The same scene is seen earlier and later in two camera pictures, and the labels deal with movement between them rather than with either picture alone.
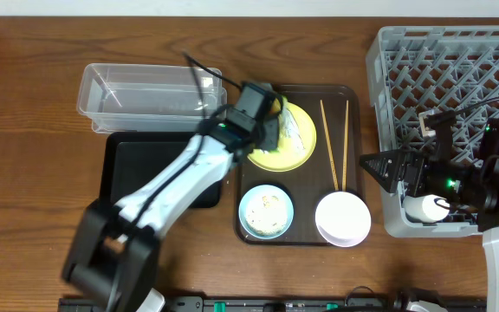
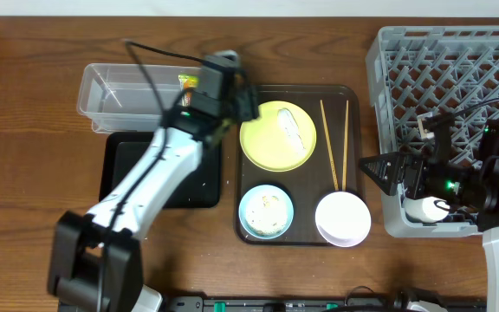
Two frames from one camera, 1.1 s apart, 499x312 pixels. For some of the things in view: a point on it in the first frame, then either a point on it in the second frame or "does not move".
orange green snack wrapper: [275, 107] -> [188, 81]
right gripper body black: [443, 178] does not move
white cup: [429, 208] does not move
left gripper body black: [271, 135] -> [249, 104]
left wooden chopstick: [329, 149] does not move
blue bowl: [266, 211] does not move
